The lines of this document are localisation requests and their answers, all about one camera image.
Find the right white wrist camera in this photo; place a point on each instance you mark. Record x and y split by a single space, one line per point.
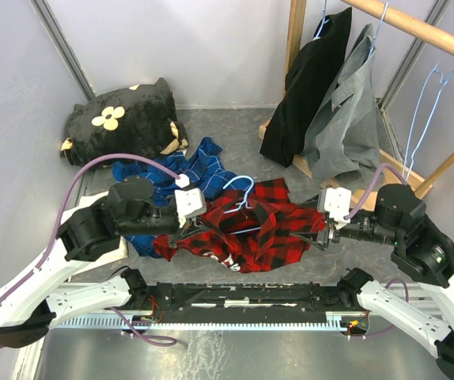
335 203

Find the black hanging garment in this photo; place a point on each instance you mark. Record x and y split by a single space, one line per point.
306 83

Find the light blue cable duct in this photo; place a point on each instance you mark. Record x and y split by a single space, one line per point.
332 322

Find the white folded cloth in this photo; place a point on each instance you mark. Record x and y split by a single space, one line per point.
87 233

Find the wooden clothes rack frame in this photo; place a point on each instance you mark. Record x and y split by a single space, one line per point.
420 30

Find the red black plaid shirt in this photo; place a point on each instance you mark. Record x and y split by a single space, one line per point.
286 230

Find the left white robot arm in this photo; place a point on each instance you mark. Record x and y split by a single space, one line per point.
31 305

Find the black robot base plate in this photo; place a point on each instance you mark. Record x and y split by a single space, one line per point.
238 303

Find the black flower-print garment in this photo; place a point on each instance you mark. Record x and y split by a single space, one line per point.
140 120

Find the grey hanging shirt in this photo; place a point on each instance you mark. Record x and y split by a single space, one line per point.
341 143

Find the blue hanger under black garment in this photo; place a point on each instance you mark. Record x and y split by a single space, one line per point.
322 23

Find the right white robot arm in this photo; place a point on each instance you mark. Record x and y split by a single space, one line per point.
420 251

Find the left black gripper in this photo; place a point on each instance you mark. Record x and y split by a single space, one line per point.
191 226

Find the blue plaid shirt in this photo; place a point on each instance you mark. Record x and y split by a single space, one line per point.
203 168

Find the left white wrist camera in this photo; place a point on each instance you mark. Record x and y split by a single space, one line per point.
190 201

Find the light blue wire hanger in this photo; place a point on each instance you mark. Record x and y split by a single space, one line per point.
243 203

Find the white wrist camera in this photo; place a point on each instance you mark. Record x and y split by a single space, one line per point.
190 201
335 203

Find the blue hanger under grey shirt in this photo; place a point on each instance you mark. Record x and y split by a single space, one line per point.
376 33

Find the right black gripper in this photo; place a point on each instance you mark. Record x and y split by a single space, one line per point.
331 230

